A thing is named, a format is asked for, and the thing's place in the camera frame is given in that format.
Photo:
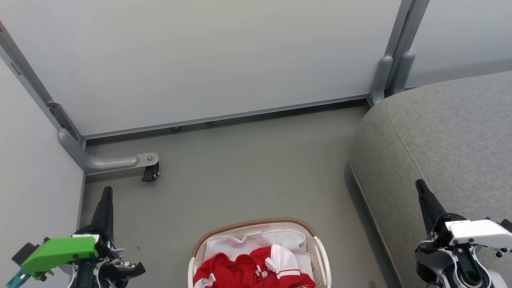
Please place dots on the grey partition foot bar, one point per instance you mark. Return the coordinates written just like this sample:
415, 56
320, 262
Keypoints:
104, 162

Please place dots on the grey metal partition post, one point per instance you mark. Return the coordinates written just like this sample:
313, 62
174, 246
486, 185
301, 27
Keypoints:
32, 80

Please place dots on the white laundry basket brown rim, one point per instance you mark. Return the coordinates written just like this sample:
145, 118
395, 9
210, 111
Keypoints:
322, 264

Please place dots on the white basket liner cloth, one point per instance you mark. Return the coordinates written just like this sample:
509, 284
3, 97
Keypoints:
240, 244

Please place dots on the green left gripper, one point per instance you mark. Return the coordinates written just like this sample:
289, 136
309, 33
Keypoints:
60, 252

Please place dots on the grey fabric sofa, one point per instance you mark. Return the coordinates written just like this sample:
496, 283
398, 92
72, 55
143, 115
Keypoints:
440, 140

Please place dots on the grey double partition post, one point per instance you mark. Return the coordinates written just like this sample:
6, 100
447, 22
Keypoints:
394, 60

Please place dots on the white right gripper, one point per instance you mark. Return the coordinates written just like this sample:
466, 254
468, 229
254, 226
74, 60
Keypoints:
476, 234

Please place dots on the black caster wheel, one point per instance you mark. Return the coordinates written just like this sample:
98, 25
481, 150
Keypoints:
150, 172

